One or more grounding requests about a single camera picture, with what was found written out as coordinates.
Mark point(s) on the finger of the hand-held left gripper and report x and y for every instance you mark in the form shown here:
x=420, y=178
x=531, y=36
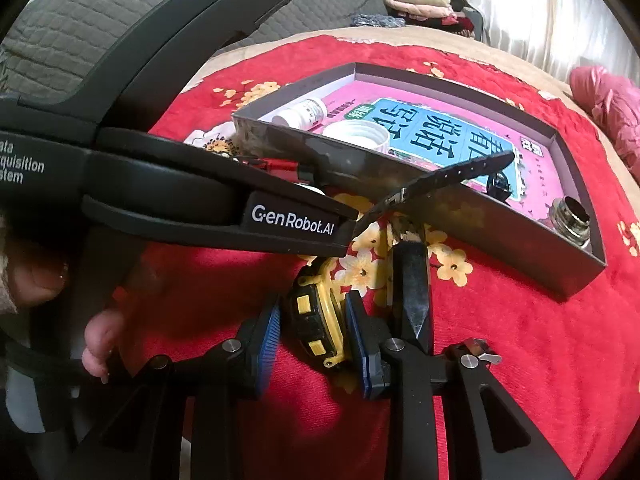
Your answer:
x=175, y=160

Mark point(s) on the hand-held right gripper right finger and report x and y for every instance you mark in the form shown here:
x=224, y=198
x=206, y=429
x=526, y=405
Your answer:
x=356, y=350

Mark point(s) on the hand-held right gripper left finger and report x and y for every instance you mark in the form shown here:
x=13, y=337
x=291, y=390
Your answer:
x=270, y=345

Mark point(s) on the black and yellow watch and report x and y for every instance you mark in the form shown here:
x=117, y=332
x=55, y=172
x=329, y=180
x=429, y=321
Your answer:
x=310, y=320

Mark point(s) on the black faceted folding tool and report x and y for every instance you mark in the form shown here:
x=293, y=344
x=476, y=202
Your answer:
x=412, y=290

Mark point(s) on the red and black pen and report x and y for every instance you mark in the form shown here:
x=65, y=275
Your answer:
x=280, y=167

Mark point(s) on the white round lid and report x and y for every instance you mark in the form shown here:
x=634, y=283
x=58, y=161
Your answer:
x=332, y=132

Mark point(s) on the grey cardboard box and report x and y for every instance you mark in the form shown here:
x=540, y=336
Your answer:
x=500, y=240

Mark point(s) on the small glass jar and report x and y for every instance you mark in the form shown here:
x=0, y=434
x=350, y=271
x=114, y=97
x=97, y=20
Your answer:
x=567, y=225

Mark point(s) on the person's left hand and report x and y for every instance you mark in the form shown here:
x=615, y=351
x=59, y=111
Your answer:
x=40, y=275

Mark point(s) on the small metal clip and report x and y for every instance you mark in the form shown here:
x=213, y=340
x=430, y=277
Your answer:
x=492, y=357

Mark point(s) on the white pill bottle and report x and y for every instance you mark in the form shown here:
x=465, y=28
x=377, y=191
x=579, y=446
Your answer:
x=305, y=111

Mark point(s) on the red floral blanket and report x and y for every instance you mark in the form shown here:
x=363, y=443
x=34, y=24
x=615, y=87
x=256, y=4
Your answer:
x=525, y=360

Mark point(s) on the blue patterned cloth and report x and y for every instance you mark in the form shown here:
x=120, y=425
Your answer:
x=375, y=20

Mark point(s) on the small black round object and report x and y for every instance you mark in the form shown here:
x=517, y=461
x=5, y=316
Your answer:
x=498, y=186

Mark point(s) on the pink book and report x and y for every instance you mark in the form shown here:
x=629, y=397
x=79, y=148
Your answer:
x=440, y=130

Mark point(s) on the pile of folded clothes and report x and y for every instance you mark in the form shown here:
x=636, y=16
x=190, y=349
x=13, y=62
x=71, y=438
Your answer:
x=415, y=5

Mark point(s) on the beige bed sheet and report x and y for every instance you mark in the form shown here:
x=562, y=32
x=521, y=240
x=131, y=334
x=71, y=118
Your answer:
x=500, y=60

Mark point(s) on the pink quilt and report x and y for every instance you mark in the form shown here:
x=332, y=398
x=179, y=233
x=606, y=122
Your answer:
x=615, y=105

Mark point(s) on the white curtain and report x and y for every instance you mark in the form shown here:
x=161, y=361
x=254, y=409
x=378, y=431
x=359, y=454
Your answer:
x=540, y=10

